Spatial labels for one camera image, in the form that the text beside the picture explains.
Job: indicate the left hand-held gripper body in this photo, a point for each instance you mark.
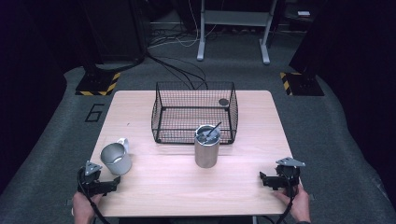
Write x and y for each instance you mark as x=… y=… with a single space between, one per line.
x=88 y=182

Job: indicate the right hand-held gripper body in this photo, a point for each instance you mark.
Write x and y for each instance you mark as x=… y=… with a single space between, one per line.
x=289 y=174

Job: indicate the steel tumbler with lid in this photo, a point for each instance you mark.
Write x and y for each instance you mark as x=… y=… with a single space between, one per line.
x=207 y=155

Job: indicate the person's left hand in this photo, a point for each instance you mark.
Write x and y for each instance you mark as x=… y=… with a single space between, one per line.
x=82 y=210

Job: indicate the person's right hand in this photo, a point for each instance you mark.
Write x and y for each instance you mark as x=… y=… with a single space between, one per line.
x=300 y=205

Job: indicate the grey tape strip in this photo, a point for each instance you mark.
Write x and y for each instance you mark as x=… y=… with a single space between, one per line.
x=68 y=202
x=311 y=196

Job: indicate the dark round disc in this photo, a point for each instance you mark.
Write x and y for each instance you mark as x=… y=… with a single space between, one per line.
x=223 y=102

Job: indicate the black yellow striped stand base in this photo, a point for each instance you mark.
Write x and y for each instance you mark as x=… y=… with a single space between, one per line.
x=303 y=84
x=96 y=84

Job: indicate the black cabinet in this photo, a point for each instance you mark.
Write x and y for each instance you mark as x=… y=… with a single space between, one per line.
x=118 y=31

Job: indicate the small white box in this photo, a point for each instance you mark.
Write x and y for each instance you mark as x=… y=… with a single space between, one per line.
x=303 y=13

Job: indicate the white metal desk frame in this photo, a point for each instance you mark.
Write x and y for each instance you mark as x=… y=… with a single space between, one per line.
x=233 y=18

